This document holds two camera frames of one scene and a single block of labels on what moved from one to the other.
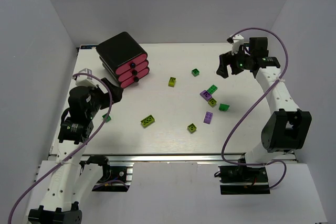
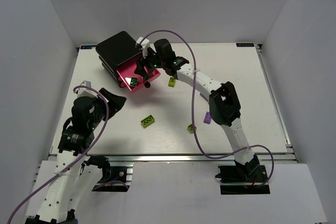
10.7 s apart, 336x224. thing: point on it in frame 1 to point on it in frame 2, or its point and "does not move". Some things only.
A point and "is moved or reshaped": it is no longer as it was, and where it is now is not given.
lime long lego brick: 147,121 does not move
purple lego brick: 205,95 does not move
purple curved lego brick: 208,117 does not move
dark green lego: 223,107 is moved or reshaped
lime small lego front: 191,128 does not move
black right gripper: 232,63 to 145,60
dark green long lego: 212,89 is moved or reshaped
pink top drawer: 133,64 is moved or reshaped
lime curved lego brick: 171,82 does not move
